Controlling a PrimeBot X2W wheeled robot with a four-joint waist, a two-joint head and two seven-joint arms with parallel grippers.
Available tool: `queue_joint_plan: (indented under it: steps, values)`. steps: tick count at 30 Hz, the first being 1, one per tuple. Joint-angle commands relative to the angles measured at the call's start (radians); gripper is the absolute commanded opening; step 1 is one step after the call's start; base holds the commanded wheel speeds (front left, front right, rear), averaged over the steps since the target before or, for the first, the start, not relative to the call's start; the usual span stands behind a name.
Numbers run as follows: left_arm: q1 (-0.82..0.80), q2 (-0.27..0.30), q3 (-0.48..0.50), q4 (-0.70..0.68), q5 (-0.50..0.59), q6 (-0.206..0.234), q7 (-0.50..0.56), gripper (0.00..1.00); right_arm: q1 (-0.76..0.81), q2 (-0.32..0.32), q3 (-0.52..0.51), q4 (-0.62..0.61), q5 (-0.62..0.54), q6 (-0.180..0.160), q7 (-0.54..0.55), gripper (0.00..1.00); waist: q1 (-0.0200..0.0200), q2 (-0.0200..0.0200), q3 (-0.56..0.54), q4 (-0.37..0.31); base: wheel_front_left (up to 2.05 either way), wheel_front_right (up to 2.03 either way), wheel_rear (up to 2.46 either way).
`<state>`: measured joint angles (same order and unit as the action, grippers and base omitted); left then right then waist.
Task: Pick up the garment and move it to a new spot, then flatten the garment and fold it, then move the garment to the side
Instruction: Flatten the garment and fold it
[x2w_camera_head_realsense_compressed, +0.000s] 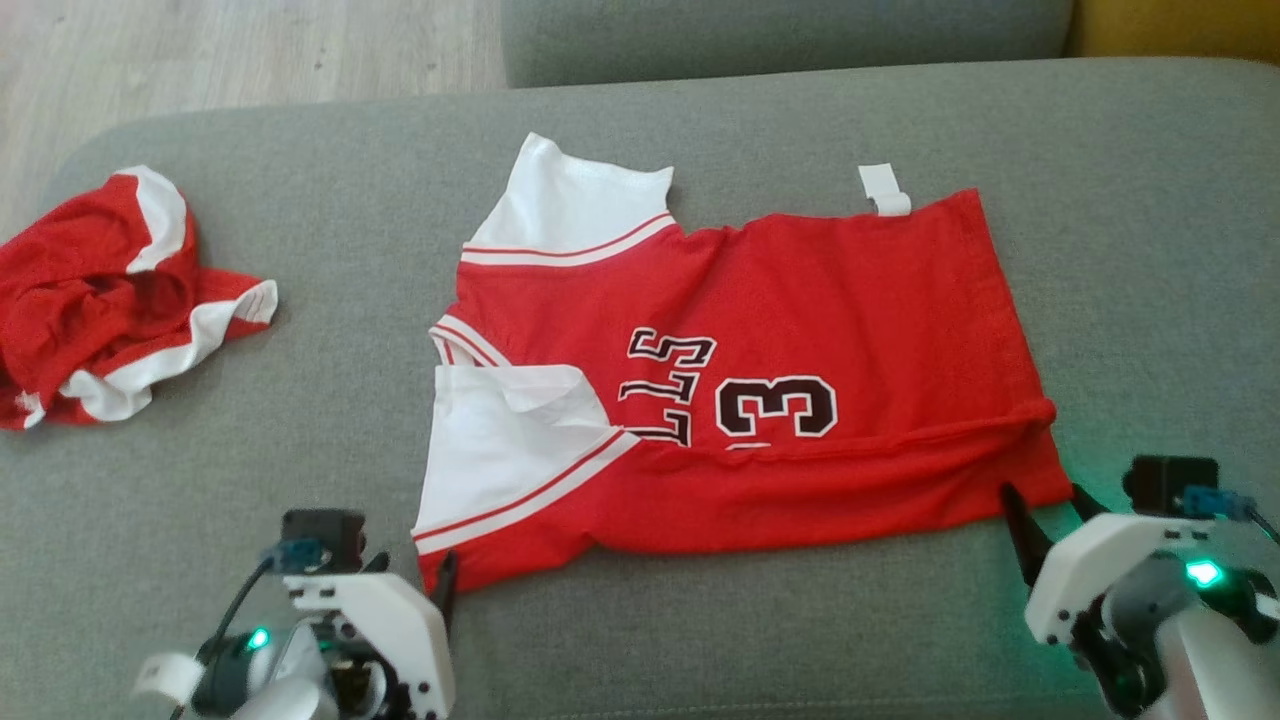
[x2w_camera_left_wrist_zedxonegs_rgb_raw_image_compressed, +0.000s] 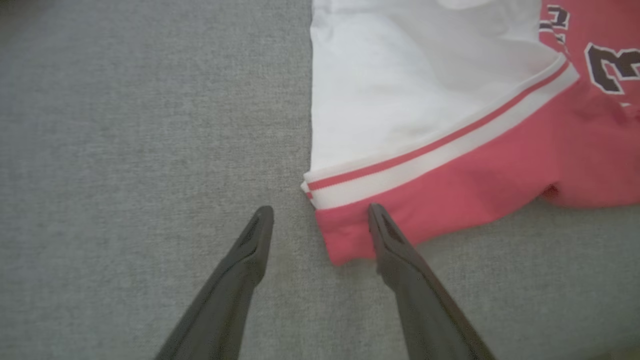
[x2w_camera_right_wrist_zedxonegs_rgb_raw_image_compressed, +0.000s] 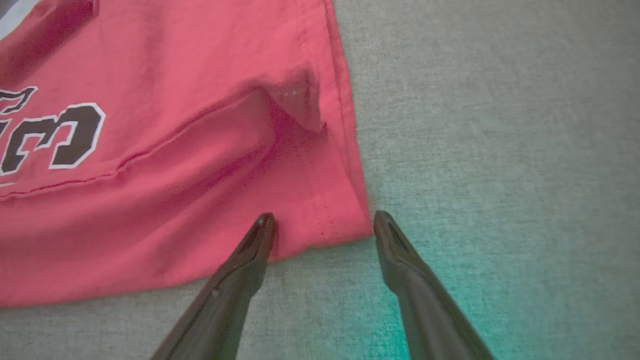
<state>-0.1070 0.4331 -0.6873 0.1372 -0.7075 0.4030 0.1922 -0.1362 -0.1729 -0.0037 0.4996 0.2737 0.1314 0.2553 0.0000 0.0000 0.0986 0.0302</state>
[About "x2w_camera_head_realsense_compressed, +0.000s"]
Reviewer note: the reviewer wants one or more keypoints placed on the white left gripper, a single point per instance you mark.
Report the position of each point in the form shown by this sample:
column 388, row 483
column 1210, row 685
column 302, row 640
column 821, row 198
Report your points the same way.
column 400, row 630

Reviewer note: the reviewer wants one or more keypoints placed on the large grey sofa seat cushion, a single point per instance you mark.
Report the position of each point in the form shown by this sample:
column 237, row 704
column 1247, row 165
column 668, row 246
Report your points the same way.
column 780, row 35

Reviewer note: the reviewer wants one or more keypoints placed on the grey sofa chaise cushion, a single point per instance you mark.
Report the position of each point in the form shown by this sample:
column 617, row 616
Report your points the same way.
column 300, row 450

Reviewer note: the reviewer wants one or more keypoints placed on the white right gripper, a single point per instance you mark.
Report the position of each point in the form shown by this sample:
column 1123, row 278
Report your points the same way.
column 1090, row 560

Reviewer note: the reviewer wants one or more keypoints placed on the red white basketball jersey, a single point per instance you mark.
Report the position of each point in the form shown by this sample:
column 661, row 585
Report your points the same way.
column 800, row 300

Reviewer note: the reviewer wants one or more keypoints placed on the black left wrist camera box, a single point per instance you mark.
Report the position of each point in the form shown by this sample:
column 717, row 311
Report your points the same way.
column 325, row 530

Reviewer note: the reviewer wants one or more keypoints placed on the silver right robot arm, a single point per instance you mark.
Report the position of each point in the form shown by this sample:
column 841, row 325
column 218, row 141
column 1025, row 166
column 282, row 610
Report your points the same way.
column 1210, row 660

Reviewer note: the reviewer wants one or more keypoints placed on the large yellow sofa back cushion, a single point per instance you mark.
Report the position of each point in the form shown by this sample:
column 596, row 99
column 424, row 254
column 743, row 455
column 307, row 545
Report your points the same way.
column 1170, row 25

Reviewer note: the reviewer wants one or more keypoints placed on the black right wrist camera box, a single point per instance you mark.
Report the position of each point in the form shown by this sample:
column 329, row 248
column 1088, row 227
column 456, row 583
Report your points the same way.
column 1165, row 475

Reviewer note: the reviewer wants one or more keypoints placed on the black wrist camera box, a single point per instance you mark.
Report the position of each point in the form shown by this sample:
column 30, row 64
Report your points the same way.
column 1165, row 475
column 325, row 530

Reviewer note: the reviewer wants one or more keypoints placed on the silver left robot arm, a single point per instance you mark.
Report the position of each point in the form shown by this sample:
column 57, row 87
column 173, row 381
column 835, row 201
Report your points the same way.
column 290, row 690

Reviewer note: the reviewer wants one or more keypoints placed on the red shorts with white stripes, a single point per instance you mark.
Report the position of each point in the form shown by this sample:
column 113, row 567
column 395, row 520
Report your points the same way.
column 90, row 300

